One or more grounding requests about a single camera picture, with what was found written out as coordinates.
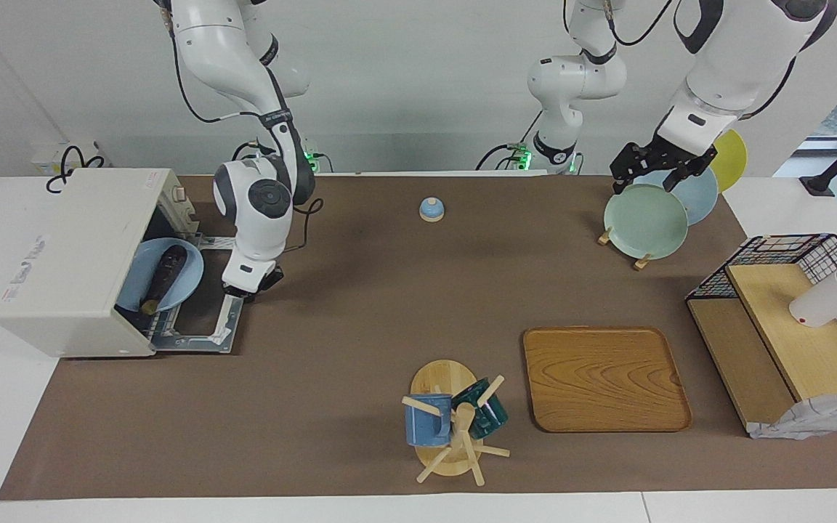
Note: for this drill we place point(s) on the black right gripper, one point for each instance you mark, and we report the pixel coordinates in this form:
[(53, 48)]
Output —
[(272, 280)]

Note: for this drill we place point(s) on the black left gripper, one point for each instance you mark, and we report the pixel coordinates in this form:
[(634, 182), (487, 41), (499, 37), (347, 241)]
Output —
[(662, 158)]

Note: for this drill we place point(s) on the glass oven door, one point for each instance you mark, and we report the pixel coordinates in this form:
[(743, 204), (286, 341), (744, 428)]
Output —
[(233, 319)]

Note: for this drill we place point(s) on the dark purple eggplant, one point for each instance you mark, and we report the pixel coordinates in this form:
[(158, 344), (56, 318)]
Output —
[(166, 276)]

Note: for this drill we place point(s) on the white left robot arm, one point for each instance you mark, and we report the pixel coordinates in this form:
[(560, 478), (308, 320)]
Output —
[(738, 58)]

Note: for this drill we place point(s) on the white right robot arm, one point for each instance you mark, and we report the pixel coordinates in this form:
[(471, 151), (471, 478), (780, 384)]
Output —
[(259, 218)]

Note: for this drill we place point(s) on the cream toaster oven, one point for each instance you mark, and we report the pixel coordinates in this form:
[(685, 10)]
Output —
[(70, 261)]

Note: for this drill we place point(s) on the pale green plate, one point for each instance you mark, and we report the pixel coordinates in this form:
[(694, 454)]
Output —
[(644, 221)]

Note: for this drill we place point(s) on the light blue racked plate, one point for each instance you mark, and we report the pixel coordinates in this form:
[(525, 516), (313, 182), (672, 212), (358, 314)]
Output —
[(702, 200)]

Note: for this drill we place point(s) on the wooden plate rack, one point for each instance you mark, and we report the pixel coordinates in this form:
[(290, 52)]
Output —
[(604, 236)]

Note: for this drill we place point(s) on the yellow plate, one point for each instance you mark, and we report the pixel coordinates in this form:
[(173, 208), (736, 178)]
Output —
[(732, 156)]

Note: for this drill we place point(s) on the brown table mat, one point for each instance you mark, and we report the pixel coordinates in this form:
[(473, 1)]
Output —
[(360, 349)]

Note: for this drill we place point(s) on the wooden mug tree stand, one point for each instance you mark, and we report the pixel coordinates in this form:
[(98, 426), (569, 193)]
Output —
[(442, 378)]

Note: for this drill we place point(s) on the wooden serving tray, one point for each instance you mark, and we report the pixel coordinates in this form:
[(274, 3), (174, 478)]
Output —
[(607, 385)]

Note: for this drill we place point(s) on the blue ceramic mug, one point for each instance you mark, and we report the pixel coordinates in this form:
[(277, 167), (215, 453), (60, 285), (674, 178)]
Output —
[(424, 425)]

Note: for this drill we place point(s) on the white cup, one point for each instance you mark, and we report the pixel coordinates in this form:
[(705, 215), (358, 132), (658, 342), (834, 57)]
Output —
[(822, 301)]

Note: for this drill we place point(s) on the wooden shelf box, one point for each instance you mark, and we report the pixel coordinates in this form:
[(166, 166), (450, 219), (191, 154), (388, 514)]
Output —
[(811, 356)]

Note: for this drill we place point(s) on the white socket box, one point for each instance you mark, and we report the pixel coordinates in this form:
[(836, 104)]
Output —
[(44, 160)]

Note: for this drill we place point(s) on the dark green ceramic mug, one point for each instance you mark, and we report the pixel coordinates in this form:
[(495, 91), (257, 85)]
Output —
[(491, 418)]

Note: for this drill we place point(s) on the grey marbled cloth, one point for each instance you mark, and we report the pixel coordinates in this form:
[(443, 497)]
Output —
[(811, 418)]

